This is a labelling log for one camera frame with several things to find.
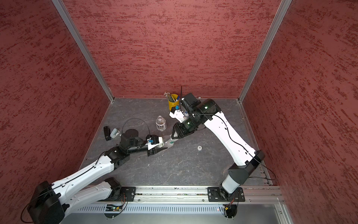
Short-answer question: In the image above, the grey small stapler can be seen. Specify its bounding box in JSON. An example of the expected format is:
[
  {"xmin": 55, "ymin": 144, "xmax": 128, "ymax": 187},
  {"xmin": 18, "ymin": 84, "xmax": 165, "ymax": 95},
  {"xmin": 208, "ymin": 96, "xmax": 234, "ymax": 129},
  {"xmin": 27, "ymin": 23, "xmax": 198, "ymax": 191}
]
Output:
[{"xmin": 110, "ymin": 128, "xmax": 120, "ymax": 139}]

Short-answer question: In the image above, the perforated cable tray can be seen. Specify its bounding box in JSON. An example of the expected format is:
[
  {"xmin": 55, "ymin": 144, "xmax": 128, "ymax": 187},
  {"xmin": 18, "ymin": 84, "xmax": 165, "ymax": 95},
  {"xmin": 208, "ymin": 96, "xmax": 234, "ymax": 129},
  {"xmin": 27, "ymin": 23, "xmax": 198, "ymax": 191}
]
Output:
[{"xmin": 76, "ymin": 204, "xmax": 224, "ymax": 216}]

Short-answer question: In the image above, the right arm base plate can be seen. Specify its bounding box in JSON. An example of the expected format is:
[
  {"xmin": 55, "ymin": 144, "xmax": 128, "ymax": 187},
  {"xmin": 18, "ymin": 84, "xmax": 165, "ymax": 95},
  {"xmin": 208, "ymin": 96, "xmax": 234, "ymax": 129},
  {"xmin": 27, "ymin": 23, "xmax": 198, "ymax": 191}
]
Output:
[{"xmin": 207, "ymin": 187, "xmax": 245, "ymax": 202}]

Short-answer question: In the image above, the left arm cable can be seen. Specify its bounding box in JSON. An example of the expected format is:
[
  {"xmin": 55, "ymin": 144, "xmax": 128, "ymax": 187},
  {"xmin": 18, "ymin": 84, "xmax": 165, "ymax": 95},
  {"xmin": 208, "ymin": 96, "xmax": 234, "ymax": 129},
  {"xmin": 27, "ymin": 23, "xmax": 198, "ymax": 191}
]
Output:
[{"xmin": 121, "ymin": 117, "xmax": 152, "ymax": 138}]

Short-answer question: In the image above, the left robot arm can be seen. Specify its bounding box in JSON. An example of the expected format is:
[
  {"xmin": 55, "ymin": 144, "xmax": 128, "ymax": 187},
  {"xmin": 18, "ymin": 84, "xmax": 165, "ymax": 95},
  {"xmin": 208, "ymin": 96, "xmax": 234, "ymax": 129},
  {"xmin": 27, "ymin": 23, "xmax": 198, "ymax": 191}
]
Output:
[{"xmin": 26, "ymin": 129, "xmax": 173, "ymax": 224}]

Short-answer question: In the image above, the black stapler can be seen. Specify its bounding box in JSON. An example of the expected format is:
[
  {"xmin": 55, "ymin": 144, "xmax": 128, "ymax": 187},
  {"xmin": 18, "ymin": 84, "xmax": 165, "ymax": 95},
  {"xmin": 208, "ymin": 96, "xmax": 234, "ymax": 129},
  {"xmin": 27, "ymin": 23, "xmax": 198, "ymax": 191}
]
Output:
[{"xmin": 103, "ymin": 126, "xmax": 112, "ymax": 141}]

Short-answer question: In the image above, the yellow pencil cup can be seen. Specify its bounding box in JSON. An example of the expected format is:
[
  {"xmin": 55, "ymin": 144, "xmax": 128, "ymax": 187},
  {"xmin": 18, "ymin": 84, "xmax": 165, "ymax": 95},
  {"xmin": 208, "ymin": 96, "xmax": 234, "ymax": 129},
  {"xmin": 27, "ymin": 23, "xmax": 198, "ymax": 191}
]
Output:
[{"xmin": 168, "ymin": 94, "xmax": 180, "ymax": 111}]

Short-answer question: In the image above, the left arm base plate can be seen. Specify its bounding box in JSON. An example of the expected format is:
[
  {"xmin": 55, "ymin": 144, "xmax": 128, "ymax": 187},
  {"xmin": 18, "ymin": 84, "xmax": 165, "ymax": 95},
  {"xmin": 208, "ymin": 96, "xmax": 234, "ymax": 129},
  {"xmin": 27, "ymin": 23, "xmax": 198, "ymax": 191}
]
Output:
[{"xmin": 101, "ymin": 186, "xmax": 137, "ymax": 202}]

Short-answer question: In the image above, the aluminium mounting rail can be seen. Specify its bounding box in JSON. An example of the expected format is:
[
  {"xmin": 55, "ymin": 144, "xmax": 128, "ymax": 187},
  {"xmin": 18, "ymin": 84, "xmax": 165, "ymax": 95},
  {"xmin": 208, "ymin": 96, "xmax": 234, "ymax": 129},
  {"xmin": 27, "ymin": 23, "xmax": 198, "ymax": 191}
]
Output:
[{"xmin": 57, "ymin": 184, "xmax": 286, "ymax": 204}]

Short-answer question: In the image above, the pencils bundle in cup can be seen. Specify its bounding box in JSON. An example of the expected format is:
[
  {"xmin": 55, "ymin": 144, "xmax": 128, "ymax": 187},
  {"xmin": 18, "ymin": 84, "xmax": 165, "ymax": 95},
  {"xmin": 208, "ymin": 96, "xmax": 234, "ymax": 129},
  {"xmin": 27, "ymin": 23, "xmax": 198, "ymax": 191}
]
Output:
[{"xmin": 164, "ymin": 92, "xmax": 176, "ymax": 103}]

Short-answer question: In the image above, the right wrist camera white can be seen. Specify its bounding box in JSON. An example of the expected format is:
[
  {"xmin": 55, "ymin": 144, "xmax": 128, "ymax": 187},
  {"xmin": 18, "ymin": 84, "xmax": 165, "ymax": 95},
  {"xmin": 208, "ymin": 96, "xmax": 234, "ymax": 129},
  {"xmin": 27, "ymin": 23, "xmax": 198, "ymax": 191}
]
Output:
[{"xmin": 169, "ymin": 106, "xmax": 188, "ymax": 123}]

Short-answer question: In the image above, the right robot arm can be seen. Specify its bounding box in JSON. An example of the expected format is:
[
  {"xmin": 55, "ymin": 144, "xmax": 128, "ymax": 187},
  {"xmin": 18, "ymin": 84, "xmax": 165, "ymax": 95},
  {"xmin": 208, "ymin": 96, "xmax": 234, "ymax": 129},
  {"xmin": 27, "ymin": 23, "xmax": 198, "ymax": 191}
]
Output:
[{"xmin": 170, "ymin": 93, "xmax": 265, "ymax": 197}]

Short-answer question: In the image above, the small clear bottle white label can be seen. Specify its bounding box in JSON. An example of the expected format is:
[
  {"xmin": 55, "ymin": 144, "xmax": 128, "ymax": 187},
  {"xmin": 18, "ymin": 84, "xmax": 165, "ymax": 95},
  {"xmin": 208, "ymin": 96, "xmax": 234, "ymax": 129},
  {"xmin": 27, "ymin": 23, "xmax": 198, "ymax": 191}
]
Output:
[{"xmin": 156, "ymin": 115, "xmax": 167, "ymax": 132}]

